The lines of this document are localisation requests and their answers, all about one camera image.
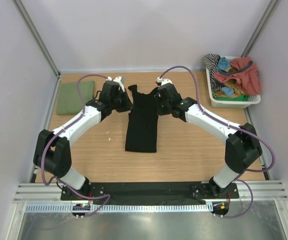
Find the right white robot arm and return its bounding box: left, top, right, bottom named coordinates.
left=155, top=82, right=262, bottom=198

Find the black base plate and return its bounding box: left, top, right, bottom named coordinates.
left=60, top=181, right=240, bottom=201

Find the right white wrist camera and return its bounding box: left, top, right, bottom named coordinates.
left=156, top=77, right=173, bottom=86

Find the yellow garment in basket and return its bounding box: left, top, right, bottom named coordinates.
left=213, top=78, right=247, bottom=98

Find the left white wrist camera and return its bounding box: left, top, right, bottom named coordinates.
left=106, top=76, right=125, bottom=92

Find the right aluminium corner post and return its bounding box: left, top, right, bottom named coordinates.
left=241, top=0, right=281, bottom=57

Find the green tank top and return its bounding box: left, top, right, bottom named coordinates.
left=56, top=80, right=95, bottom=116

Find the left aluminium corner post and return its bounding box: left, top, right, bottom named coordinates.
left=12, top=0, right=60, bottom=77

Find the striped tank top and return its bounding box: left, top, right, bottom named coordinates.
left=202, top=53, right=222, bottom=93

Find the aluminium frame rail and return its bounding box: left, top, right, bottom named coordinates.
left=13, top=180, right=288, bottom=204

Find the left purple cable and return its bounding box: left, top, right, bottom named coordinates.
left=41, top=74, right=112, bottom=218

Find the aluminium corner post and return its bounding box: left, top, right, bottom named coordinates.
left=12, top=0, right=60, bottom=77
left=241, top=0, right=281, bottom=57

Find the black tank top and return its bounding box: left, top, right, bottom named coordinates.
left=125, top=85, right=158, bottom=153

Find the white slotted cable duct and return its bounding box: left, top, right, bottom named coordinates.
left=25, top=202, right=213, bottom=214

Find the bright green garment in basket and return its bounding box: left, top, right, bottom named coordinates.
left=213, top=94, right=249, bottom=102

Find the pink tank top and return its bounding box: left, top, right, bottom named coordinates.
left=213, top=57, right=261, bottom=96

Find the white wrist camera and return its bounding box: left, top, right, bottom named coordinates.
left=106, top=76, right=125, bottom=92
left=156, top=77, right=173, bottom=86

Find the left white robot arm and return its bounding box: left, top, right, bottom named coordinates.
left=33, top=76, right=132, bottom=200

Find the white laundry basket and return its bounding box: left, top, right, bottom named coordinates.
left=202, top=53, right=261, bottom=109

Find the light blue tank top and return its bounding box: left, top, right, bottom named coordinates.
left=217, top=56, right=231, bottom=73

